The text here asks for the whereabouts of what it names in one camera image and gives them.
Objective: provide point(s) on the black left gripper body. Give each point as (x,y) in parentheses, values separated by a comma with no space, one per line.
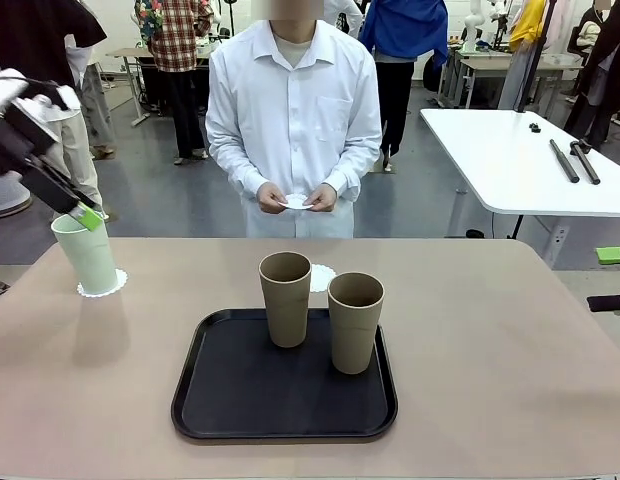
(15,137)

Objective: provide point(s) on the black green-tipped left gripper finger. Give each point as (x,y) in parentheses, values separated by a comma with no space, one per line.
(65,180)
(50,192)

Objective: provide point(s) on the black green-tipped right gripper finger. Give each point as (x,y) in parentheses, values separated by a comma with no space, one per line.
(611,254)
(610,302)

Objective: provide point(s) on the tall light green cup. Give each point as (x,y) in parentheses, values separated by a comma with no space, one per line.
(90,265)

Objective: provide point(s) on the white scalloped paper coaster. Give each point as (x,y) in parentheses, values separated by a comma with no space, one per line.
(121,280)
(322,277)
(296,202)

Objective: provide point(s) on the tall brown cup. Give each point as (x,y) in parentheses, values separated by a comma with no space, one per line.
(352,340)
(285,315)

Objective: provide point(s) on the person's right forearm white sleeve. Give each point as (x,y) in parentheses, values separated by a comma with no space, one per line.
(235,167)

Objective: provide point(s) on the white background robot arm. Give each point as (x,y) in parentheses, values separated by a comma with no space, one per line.
(474,25)

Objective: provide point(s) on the person's left forearm white sleeve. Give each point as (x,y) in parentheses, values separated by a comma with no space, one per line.
(352,167)

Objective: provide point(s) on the person's right hand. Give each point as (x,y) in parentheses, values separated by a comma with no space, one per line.
(270,197)

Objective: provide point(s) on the person's left hand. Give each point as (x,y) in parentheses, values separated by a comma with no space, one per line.
(326,197)

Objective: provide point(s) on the bystander in grey trousers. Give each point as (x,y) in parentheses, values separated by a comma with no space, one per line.
(97,100)

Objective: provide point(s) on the black rod with clamp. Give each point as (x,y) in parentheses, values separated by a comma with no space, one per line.
(587,165)

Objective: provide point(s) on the bystander in black tee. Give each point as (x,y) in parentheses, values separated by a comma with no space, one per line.
(35,40)

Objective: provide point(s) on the plain black metal rod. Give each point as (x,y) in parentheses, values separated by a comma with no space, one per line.
(565,160)

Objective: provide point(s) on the white folding table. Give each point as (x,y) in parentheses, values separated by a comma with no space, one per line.
(515,160)

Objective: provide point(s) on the grey desk with metal legs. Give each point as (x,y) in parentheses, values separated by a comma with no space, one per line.
(127,51)

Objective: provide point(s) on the bystander in plaid shirt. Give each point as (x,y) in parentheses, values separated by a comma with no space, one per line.
(175,40)

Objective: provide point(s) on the floral patterned shirt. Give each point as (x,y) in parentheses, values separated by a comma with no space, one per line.
(149,15)

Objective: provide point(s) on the bystander in dark coat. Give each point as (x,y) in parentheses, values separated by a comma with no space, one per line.
(605,65)

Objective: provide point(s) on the grey workbench desk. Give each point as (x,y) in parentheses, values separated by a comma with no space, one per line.
(555,62)

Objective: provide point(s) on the black stand pole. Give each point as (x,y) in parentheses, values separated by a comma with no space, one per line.
(533,65)

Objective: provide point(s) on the beige puffy jacket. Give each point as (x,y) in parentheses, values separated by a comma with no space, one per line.
(589,35)

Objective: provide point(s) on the person torso in white shirt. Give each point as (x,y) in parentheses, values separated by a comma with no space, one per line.
(292,125)

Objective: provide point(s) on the hanging pink garment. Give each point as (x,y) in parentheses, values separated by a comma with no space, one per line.
(555,22)

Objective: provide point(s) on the mannequin in yellow top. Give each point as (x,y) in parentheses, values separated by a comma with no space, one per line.
(527,25)

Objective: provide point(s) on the bystander in blue jacket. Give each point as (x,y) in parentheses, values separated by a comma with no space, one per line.
(405,25)

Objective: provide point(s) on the black plastic serving tray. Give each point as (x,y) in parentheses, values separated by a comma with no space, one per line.
(285,400)

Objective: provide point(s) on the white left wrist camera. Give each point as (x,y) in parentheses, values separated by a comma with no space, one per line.
(67,97)

